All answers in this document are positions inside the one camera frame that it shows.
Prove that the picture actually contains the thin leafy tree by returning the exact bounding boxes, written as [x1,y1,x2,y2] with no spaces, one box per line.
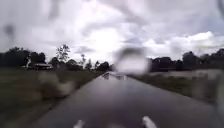
[55,43,71,64]

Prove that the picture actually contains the grass field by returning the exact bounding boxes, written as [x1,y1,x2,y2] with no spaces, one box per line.
[128,69,224,108]

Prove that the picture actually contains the row of dark trees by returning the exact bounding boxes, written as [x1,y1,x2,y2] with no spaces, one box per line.
[0,46,113,72]
[147,48,224,73]

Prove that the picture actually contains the robot's own part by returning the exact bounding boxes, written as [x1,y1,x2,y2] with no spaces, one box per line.
[142,115,158,128]
[73,119,86,128]

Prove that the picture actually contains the low building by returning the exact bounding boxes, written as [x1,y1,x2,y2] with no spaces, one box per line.
[25,62,54,71]

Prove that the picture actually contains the wet grey asphalt road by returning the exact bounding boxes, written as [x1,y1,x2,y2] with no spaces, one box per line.
[28,71,224,128]

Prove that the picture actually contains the grass verge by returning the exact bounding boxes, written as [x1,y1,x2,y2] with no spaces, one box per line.
[0,68,106,128]

